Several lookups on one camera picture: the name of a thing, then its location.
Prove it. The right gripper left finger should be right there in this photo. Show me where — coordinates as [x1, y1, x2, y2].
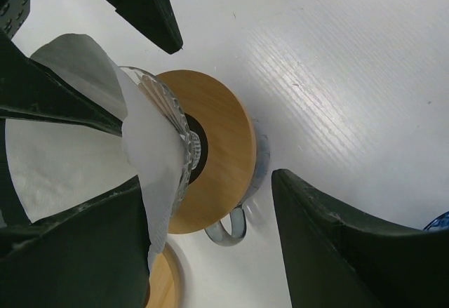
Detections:
[1, 177, 150, 307]

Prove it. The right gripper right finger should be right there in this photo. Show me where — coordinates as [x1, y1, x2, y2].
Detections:
[272, 169, 448, 307]

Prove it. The white paper coffee filter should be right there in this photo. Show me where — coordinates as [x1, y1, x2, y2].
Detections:
[6, 34, 186, 261]

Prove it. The blue plastic dripper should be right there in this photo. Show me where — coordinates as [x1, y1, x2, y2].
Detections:
[424, 212, 449, 232]

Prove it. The grey glass carafe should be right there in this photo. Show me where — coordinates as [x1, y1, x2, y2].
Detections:
[204, 119, 271, 247]

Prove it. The wooden dripper ring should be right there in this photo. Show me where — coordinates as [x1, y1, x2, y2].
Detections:
[145, 241, 187, 308]
[154, 69, 257, 234]

